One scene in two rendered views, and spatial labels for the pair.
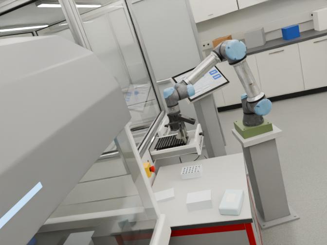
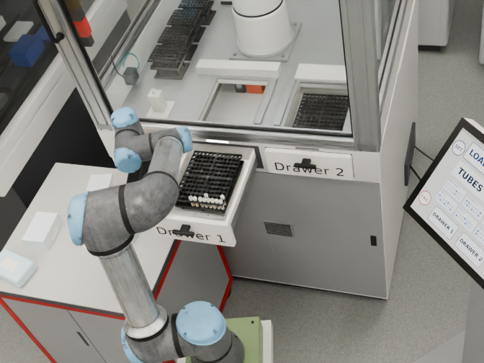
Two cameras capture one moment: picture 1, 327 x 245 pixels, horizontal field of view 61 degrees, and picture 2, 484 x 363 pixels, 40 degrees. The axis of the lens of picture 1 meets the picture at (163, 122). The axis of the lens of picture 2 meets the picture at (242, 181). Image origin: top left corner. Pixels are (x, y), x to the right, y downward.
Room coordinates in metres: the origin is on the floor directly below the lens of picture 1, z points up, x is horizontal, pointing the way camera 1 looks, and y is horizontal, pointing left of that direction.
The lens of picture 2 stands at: (2.26, -1.52, 2.52)
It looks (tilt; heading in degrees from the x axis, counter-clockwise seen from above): 47 degrees down; 101
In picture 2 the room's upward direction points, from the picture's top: 16 degrees counter-clockwise
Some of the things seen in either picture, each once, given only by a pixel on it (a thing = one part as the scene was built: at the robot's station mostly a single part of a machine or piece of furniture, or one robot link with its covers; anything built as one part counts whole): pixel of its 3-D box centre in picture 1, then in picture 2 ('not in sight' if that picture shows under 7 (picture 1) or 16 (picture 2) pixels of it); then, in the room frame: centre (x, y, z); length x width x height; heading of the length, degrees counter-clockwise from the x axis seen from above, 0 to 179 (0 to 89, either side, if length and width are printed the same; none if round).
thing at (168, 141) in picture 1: (172, 144); (209, 182); (1.85, -0.01, 0.87); 0.22 x 0.18 x 0.06; 72
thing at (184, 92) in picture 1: (184, 91); (133, 150); (1.72, -0.19, 1.24); 0.11 x 0.11 x 0.08; 5
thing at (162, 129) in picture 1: (164, 129); (308, 163); (2.19, 0.01, 0.87); 0.29 x 0.02 x 0.11; 162
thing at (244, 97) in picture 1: (250, 101); (201, 330); (1.87, -0.63, 0.99); 0.13 x 0.12 x 0.14; 5
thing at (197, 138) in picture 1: (199, 138); (189, 229); (1.79, -0.20, 0.87); 0.29 x 0.02 x 0.11; 162
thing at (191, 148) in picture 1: (171, 145); (211, 181); (1.85, 0.00, 0.86); 0.40 x 0.26 x 0.06; 72
